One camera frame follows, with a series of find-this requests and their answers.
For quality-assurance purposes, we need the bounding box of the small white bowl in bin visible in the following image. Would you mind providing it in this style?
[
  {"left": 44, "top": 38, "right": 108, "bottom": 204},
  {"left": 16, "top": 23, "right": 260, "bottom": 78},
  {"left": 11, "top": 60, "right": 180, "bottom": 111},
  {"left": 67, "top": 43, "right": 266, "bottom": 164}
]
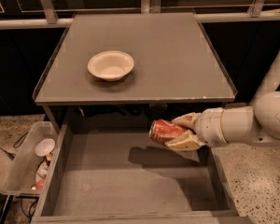
[{"left": 35, "top": 138, "right": 55, "bottom": 157}]

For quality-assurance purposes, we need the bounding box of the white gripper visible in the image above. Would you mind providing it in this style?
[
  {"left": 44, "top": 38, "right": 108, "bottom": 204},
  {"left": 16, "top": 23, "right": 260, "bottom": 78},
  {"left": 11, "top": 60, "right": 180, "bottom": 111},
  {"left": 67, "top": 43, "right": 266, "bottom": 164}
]
[{"left": 165, "top": 107, "right": 228, "bottom": 152}]

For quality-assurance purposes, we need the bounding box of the red coke can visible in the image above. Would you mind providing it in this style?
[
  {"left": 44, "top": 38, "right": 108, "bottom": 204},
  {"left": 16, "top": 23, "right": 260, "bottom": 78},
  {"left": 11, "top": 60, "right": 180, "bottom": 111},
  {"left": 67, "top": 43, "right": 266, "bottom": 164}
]
[{"left": 148, "top": 119, "right": 187, "bottom": 145}]

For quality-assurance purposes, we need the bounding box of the open grey top drawer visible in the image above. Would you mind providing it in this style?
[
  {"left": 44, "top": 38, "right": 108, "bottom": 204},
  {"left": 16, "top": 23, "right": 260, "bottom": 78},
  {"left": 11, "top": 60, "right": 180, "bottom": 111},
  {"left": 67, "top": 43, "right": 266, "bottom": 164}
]
[{"left": 31, "top": 105, "right": 250, "bottom": 224}]

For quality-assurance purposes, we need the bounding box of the orange item in bin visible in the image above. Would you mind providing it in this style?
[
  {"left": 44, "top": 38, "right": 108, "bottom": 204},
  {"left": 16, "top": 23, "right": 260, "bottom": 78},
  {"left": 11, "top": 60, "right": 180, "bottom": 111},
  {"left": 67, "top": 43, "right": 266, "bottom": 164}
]
[{"left": 35, "top": 179, "right": 45, "bottom": 189}]

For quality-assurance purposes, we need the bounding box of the white paper bowl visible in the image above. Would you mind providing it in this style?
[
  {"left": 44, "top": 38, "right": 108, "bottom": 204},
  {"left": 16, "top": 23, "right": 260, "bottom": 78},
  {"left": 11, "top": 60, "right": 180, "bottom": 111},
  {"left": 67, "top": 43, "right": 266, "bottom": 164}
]
[{"left": 88, "top": 50, "right": 134, "bottom": 81}]

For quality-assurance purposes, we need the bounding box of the metal window railing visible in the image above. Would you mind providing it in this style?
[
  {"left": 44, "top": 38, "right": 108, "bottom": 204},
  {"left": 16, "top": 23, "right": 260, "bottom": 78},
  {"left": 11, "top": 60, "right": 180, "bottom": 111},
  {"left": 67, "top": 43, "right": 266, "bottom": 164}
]
[{"left": 0, "top": 0, "right": 280, "bottom": 30}]

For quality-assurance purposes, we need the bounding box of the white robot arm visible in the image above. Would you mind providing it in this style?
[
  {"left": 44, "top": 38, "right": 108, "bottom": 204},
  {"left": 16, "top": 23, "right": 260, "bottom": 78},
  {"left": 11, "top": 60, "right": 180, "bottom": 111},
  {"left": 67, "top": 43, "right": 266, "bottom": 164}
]
[{"left": 165, "top": 50, "right": 280, "bottom": 151}]

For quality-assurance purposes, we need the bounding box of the white red bottle in bin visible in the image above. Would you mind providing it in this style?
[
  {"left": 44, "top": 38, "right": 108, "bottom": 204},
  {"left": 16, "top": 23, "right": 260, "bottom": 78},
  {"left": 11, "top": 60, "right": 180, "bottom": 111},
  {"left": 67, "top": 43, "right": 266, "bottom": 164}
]
[{"left": 35, "top": 153, "right": 52, "bottom": 182}]

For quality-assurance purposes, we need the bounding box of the grey wooden cabinet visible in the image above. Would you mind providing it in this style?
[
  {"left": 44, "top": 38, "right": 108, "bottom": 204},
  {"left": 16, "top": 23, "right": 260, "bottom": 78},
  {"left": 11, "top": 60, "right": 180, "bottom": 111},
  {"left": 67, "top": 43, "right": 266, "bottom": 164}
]
[{"left": 34, "top": 13, "right": 237, "bottom": 130}]

